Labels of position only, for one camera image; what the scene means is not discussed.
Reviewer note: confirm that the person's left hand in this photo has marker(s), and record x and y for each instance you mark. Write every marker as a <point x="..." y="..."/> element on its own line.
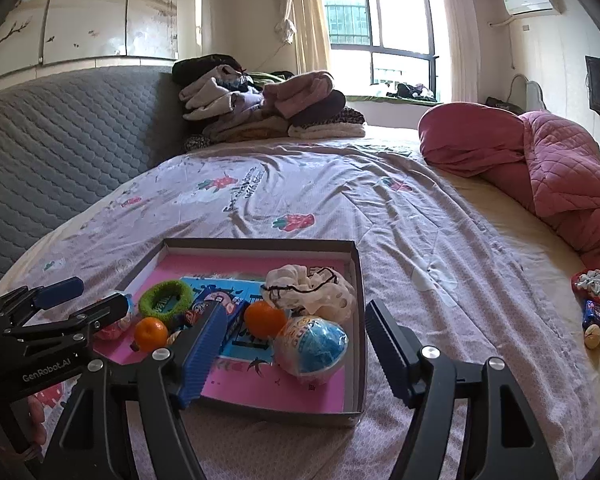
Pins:
<point x="37" y="417"/>

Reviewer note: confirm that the window with dark frame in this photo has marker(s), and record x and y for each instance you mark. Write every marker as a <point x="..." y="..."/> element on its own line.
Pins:
<point x="350" y="20"/>

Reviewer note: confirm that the dark clothes on windowsill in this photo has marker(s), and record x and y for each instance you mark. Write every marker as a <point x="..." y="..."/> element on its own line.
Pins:
<point x="412" y="91"/>

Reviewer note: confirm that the grey quilted headboard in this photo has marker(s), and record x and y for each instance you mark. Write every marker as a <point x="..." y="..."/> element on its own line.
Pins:
<point x="55" y="150"/>

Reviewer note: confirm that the pile of folded clothes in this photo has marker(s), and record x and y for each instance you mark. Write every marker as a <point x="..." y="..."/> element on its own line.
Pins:
<point x="280" y="100"/>

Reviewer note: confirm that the pink quilted blanket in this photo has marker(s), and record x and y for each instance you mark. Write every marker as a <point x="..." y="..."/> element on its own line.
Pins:
<point x="555" y="170"/>

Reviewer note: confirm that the shallow grey cardboard box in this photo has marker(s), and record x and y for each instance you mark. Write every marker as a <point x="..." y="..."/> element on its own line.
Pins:
<point x="280" y="412"/>

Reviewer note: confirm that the white air conditioner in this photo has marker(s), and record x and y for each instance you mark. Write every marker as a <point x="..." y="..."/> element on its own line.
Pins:
<point x="532" y="1"/>

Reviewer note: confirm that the red and white snack packet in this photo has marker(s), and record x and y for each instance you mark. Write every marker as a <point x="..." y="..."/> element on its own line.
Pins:
<point x="590" y="282"/>

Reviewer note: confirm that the blue cookie packet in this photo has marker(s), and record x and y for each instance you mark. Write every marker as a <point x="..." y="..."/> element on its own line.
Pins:
<point x="235" y="320"/>

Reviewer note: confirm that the orange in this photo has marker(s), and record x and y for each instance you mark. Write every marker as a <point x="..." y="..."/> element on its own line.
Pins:
<point x="150" y="335"/>
<point x="265" y="320"/>

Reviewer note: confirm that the cream curtain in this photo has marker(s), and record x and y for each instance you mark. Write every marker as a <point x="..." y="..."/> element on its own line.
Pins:
<point x="310" y="20"/>

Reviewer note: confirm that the small toys at bed edge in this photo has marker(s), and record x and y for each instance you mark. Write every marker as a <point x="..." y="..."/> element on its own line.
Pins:
<point x="597" y="315"/>

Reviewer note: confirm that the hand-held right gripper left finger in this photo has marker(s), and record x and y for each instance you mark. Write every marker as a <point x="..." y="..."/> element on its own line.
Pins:
<point x="200" y="360"/>

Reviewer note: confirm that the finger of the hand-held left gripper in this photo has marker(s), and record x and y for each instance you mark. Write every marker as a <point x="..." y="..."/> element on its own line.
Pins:
<point x="60" y="292"/>
<point x="105" y="312"/>

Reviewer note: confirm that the red and blue egg toy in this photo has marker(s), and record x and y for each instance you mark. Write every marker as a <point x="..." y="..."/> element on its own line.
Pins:
<point x="315" y="347"/>

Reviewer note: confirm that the red snack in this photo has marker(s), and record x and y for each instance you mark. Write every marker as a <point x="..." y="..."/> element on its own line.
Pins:
<point x="115" y="331"/>

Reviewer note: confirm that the sheer white curtain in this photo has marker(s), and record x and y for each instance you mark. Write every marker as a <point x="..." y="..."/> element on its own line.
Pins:
<point x="457" y="35"/>

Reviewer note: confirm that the blossom wall painting panels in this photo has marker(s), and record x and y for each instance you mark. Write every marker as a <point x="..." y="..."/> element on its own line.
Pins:
<point x="80" y="10"/>

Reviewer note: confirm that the strawberry print bedsheet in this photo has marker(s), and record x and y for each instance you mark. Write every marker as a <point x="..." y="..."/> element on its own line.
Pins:
<point x="380" y="200"/>

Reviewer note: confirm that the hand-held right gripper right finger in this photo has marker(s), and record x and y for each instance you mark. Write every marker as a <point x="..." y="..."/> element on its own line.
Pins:
<point x="395" y="355"/>

